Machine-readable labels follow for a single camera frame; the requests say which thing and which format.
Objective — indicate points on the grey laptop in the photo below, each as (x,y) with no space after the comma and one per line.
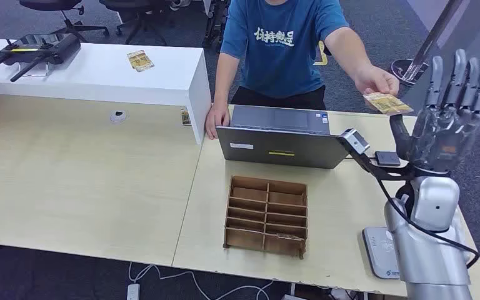
(281,149)

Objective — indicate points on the grey card reader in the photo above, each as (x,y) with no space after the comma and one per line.
(378,252)

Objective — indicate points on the person's left hand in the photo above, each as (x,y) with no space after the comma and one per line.
(374,78)

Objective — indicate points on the person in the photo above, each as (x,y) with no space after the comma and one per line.
(281,62)

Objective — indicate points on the person's right hand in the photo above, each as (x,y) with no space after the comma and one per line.
(217,120)

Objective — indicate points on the gold ID card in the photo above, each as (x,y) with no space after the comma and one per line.
(389,104)

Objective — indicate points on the wooden card organizer box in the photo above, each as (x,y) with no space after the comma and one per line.
(265,215)

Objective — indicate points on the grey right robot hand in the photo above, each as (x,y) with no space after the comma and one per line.
(443,136)

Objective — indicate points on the white power strip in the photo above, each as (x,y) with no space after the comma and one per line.
(132,292)

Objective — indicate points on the white desk shelf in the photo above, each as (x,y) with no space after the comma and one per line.
(99,78)

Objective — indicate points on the small black hub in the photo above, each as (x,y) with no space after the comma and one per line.
(387,159)

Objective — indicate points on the black office chair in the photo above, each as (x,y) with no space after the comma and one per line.
(49,4)
(132,5)

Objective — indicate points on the chrome stanchion post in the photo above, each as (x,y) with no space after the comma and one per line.
(401,68)

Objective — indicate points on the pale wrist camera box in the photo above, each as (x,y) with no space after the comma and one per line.
(354,140)

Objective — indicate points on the person's right forearm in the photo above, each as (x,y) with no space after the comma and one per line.
(225,78)

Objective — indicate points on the black controller with antennas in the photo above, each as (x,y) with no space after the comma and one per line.
(45,49)

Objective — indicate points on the clear acrylic stand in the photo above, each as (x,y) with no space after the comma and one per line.
(29,74)

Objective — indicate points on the person's left forearm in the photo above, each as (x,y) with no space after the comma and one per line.
(347,47)

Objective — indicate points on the gold room key card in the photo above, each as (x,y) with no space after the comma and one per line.
(289,237)

